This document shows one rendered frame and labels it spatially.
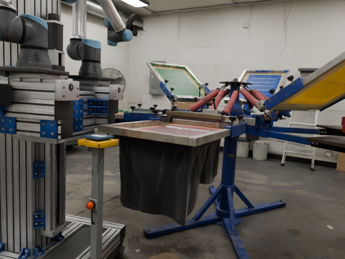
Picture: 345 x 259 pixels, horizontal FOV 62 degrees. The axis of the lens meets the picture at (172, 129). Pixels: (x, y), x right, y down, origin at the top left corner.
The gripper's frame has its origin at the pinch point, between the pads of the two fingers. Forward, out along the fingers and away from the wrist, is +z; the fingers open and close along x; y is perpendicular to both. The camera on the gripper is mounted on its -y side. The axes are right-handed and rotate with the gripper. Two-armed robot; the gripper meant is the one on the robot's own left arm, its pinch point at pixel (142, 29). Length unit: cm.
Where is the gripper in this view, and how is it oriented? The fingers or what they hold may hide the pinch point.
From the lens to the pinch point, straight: 242.3
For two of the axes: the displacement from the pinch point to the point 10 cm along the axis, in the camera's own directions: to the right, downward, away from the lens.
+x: 7.5, 2.6, -6.1
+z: 6.4, -0.5, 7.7
